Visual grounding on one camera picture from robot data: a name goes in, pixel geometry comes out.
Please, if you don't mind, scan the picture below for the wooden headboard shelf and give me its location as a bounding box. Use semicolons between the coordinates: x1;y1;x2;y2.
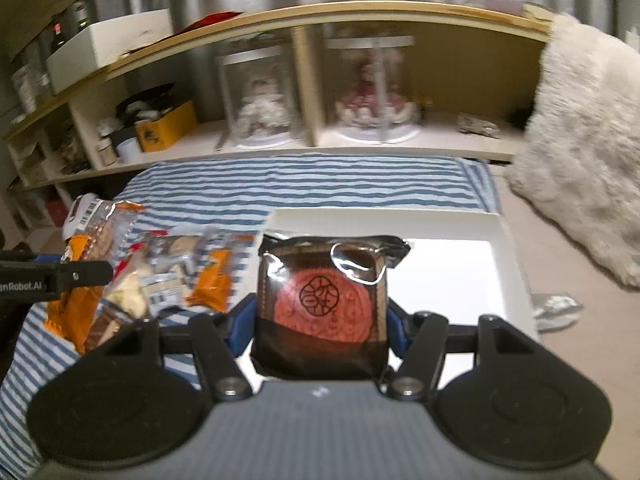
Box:
4;0;550;190

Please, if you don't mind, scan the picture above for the white box atop shelf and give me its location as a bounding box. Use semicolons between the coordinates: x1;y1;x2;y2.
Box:
47;9;174;94

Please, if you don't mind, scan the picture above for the dark red mooncake packet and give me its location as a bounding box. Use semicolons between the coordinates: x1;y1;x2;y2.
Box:
250;233;411;380

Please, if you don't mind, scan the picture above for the clear cracker snack packet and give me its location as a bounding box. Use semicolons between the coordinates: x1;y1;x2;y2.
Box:
103;226;221;318

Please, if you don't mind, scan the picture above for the silver foil wrapper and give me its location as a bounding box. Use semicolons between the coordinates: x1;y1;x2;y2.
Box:
532;294;584;333

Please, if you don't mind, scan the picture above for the white cup on shelf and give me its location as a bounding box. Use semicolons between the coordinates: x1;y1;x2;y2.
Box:
115;136;142;165

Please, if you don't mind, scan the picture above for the red dress doll in case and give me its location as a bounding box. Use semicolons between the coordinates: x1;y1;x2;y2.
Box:
326;35;420;144

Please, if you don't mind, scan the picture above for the white dress doll in case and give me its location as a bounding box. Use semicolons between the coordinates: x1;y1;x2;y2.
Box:
217;44;302;148

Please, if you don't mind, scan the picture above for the yellow box on shelf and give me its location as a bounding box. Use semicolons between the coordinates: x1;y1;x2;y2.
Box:
134;101;198;153

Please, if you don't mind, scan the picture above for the blue white striped cloth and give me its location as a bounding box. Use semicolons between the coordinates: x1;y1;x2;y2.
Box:
1;154;501;479

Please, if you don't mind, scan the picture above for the small orange snack packet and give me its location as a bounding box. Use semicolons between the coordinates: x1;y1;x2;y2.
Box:
186;232;255;313

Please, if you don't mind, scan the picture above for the white shallow cardboard box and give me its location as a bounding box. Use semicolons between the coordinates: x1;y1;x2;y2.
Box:
264;207;539;340

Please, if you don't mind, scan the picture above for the fluffy white pillow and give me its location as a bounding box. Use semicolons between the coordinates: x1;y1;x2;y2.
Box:
506;14;639;288

